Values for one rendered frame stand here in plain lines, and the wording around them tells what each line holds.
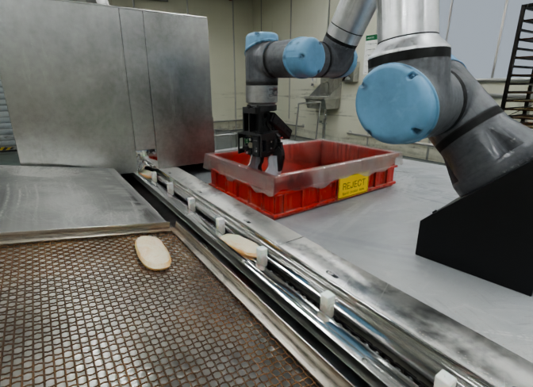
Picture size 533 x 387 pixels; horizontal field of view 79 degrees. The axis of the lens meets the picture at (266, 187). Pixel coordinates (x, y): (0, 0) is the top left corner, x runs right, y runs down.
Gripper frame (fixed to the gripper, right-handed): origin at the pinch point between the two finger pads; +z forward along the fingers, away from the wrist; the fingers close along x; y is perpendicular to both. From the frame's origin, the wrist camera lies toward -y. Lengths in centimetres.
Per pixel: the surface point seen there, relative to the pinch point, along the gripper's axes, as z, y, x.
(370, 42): -87, -500, -145
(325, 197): 2.1, -4.5, 14.8
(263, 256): 0.1, 30.9, 21.0
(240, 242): 0.0, 29.5, 15.4
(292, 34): -120, -571, -335
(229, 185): 1.2, 4.7, -8.8
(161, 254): -4.8, 44.7, 15.4
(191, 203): 0.3, 21.2, -5.2
